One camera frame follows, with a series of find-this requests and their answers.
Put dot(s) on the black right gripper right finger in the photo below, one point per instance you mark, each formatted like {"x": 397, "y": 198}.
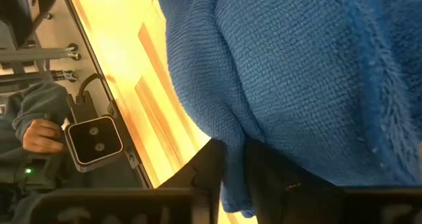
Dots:
{"x": 329, "y": 207}

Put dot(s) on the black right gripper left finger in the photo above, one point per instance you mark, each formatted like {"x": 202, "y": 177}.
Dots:
{"x": 115, "y": 207}

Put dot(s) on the blue microfiber towel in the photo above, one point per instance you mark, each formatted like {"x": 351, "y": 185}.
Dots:
{"x": 296, "y": 85}

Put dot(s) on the person's hand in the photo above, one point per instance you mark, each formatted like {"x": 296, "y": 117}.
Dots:
{"x": 43, "y": 136}

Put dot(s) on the person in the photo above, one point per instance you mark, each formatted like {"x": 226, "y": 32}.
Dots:
{"x": 33, "y": 99}

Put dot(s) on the grey metal bar stand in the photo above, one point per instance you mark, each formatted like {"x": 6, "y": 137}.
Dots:
{"x": 33, "y": 54}

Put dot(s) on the black aluminium table frame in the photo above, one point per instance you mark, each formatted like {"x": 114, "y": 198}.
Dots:
{"x": 138, "y": 176}

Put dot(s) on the black camera with silver rim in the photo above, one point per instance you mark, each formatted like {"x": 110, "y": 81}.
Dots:
{"x": 94, "y": 143}

